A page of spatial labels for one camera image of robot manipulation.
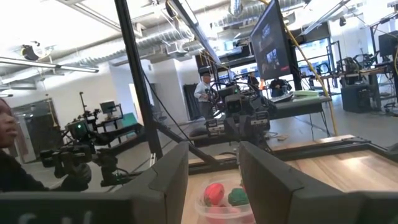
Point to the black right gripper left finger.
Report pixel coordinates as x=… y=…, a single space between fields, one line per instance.
x=164 y=193

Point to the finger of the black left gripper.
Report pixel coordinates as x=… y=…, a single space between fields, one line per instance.
x=258 y=133
x=234 y=132

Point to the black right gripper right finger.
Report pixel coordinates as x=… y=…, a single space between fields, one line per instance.
x=273 y=193

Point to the green toy pepper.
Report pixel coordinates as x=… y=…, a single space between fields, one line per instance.
x=237 y=197

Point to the clear plastic tupperware container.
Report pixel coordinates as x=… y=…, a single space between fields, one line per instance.
x=200 y=211

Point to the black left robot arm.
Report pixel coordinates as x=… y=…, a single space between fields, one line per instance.
x=253 y=104

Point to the person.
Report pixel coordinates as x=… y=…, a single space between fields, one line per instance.
x=12 y=174
x=253 y=82
x=203 y=93
x=278 y=85

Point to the black desk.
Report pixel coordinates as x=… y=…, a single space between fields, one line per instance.
x=298 y=109

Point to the large red toy pepper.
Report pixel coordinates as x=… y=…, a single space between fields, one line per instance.
x=214 y=194

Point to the teal chair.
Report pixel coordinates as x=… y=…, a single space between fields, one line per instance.
x=128 y=119

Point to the black computer monitor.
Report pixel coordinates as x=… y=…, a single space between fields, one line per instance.
x=270 y=40

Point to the black cabinet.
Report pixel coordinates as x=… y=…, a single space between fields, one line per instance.
x=354 y=99

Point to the small background monitor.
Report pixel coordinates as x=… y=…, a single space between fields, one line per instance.
x=108 y=107

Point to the overhead light bar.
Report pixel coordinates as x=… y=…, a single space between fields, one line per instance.
x=192 y=25

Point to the black background workstation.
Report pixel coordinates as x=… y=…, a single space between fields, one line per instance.
x=387 y=43

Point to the black ceiling fixture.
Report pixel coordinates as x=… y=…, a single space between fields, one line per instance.
x=30 y=53

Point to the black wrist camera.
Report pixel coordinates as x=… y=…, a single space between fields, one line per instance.
x=234 y=105

